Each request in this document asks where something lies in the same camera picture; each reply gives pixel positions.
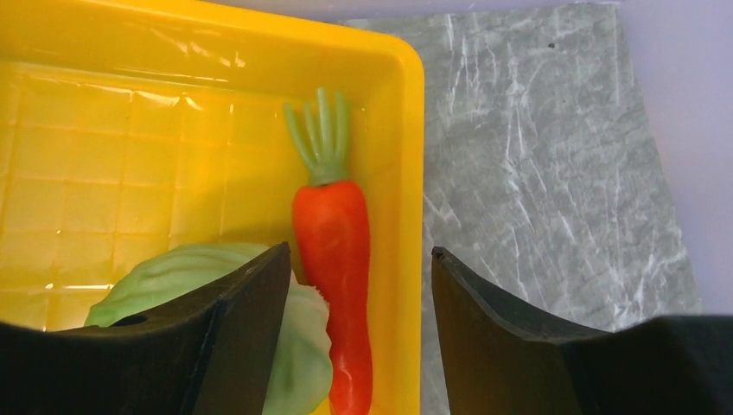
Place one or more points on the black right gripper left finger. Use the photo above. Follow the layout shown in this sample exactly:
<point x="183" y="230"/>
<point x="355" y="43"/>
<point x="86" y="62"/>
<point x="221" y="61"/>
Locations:
<point x="207" y="352"/>

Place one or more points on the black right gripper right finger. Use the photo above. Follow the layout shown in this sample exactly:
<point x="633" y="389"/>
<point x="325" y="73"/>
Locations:
<point x="502" y="355"/>

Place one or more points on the orange carrot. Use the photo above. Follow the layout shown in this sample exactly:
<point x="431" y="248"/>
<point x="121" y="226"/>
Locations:
<point x="330" y="221"/>

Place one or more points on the green cabbage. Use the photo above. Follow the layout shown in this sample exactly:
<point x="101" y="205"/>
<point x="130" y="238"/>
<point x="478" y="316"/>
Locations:
<point x="302" y="372"/>

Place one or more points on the yellow plastic tray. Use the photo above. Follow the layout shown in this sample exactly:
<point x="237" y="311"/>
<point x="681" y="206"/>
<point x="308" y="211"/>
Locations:
<point x="131" y="127"/>

